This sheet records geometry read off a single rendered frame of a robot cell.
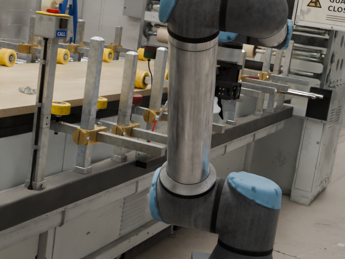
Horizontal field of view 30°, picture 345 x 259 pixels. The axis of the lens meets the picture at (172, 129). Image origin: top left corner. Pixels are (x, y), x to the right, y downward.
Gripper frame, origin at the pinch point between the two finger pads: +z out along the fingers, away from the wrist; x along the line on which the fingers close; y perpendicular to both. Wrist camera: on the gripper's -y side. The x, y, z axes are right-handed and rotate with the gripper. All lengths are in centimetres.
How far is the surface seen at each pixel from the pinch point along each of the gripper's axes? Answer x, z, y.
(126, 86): 6.4, -4.2, -38.3
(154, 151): -12.3, 11.6, -12.3
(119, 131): 3.7, 11.8, -37.1
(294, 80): 187, -1, -35
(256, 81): 136, -1, -39
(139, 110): 35, 9, -48
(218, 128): 37.8, 9.1, -13.7
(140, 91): 54, 4, -61
